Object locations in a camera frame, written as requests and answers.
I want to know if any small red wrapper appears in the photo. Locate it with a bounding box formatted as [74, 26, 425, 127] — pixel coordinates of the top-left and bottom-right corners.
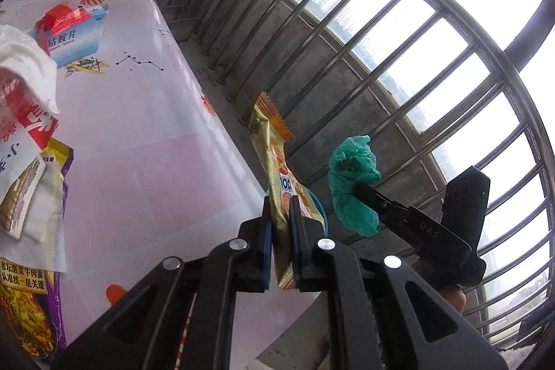
[35, 1, 92, 41]

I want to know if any small gold white sachet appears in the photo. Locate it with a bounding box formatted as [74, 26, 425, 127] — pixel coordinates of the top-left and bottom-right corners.
[0, 155, 46, 241]

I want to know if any white plastic packet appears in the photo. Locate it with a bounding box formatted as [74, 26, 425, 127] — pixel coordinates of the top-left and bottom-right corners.
[22, 166, 68, 273]

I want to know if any pink printed tablecloth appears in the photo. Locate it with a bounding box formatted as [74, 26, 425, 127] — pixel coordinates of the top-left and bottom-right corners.
[0, 0, 322, 362]

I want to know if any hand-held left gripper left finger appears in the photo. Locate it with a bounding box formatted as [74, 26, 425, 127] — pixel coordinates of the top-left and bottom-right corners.
[52, 194, 274, 370]

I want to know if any person's right hand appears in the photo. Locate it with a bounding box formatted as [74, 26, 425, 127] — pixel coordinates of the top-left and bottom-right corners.
[436, 283, 467, 315]

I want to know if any green plastic bag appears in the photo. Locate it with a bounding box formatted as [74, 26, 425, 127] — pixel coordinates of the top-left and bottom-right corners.
[327, 135, 382, 237]

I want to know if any blue white medicine box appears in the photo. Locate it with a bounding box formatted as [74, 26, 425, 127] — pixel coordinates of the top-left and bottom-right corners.
[27, 3, 110, 69]

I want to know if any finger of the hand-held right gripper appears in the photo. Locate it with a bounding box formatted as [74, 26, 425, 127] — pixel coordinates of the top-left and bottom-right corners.
[355, 183, 409, 232]

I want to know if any white tissue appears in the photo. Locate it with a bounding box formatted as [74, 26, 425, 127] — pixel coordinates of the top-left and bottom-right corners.
[0, 25, 61, 115]

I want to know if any purple yellow noodle packet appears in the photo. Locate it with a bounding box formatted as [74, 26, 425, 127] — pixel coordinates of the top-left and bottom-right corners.
[0, 138, 74, 360]

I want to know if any red white paper packet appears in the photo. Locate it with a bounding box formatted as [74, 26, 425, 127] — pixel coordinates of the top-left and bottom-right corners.
[0, 67, 60, 201]

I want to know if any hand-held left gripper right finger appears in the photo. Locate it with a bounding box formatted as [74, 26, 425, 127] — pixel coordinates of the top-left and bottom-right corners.
[290, 195, 509, 370]

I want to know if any gold orange snack wrapper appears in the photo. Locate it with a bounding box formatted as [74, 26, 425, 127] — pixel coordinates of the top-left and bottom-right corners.
[248, 93, 328, 290]

